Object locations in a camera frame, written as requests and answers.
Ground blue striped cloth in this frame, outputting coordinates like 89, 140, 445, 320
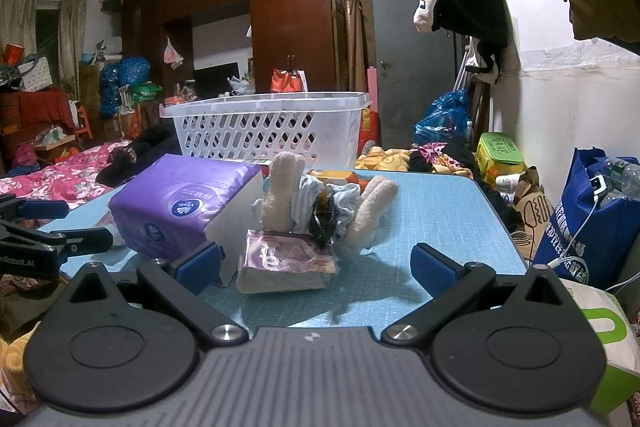
295, 177, 362, 240

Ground red white bag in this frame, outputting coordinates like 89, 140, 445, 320
271, 68, 308, 95

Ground clear plastic storage box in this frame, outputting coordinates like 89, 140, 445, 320
161, 92, 373, 162

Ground black hanging garment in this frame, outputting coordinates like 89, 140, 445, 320
431, 0, 509, 74

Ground pink foam board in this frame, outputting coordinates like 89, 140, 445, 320
367, 67, 381, 108

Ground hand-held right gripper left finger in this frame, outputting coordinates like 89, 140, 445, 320
49, 241, 249, 351

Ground brown wooden wardrobe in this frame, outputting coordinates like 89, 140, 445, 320
120, 0, 347, 108

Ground black fuzzy clothing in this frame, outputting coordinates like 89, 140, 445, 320
96, 126, 182, 188

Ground beige curtain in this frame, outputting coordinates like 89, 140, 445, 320
57, 0, 88, 102
0, 0, 38, 58

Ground pink floral bedsheet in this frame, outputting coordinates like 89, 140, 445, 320
0, 139, 136, 214

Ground blue plastic bag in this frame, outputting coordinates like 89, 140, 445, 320
414, 89, 472, 148

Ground cream plush sock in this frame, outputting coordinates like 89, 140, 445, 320
345, 176, 399, 253
252, 151, 307, 235

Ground wooden sticks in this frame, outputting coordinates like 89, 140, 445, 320
346, 0, 369, 92

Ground blue tote bag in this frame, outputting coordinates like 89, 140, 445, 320
531, 148, 640, 292

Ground green lidded box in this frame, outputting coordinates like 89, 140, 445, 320
475, 133, 527, 185

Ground white orange plastic bag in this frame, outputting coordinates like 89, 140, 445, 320
164, 37, 184, 70

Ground white green bag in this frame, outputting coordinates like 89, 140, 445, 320
560, 279, 629, 418

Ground pile of blue bags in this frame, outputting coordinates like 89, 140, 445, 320
99, 57, 151, 118

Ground orange packet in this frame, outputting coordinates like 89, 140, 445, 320
306, 168, 361, 186

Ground small tissue packet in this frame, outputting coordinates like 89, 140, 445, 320
235, 229, 340, 295

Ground black monitor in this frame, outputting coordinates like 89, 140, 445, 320
194, 62, 241, 100

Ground yellow floral cloth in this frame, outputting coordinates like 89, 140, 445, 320
355, 147, 416, 172

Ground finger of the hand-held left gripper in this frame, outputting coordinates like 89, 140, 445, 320
0, 220, 114, 259
0, 193, 70, 223

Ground black hair clip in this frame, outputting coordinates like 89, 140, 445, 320
307, 191, 337, 250

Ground brown paper bag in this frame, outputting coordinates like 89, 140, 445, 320
512, 167, 556, 258

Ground white folding rack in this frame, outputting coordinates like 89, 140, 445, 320
452, 37, 482, 94

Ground purple tissue pack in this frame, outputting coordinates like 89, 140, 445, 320
108, 154, 271, 288

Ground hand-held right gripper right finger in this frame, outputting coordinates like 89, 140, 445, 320
381, 243, 585, 349

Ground white power bank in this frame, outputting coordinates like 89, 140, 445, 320
589, 175, 609, 204

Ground grey door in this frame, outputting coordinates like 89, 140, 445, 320
367, 0, 463, 148

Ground clear water bottle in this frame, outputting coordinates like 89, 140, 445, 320
597, 157, 640, 208

